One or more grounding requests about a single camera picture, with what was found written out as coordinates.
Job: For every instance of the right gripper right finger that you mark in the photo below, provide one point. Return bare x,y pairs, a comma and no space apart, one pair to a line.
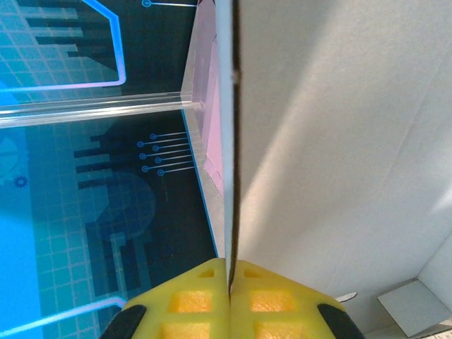
275,310

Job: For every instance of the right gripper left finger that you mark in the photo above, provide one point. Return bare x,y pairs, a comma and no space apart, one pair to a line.
183,310

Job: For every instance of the white paper box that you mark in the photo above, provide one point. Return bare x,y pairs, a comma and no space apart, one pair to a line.
335,141

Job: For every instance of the pink paper box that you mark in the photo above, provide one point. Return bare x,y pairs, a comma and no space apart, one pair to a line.
212,106

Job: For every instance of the aluminium frame post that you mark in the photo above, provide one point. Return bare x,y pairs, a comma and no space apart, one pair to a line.
88,109

